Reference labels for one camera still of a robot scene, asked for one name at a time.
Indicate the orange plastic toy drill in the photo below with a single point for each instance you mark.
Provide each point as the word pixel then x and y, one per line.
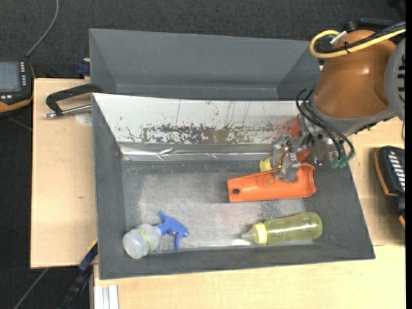
pixel 257 188

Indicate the yellow clear baby bottle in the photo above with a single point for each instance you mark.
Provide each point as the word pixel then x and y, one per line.
pixel 289 228

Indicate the pale cardboard board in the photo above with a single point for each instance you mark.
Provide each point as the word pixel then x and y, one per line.
pixel 62 172

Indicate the grey metal bin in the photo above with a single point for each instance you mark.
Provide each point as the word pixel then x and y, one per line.
pixel 199 63

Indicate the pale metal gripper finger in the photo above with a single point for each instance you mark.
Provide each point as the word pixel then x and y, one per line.
pixel 281 145
pixel 291 169

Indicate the clear spray bottle blue head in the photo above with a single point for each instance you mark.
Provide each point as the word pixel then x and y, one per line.
pixel 141 240

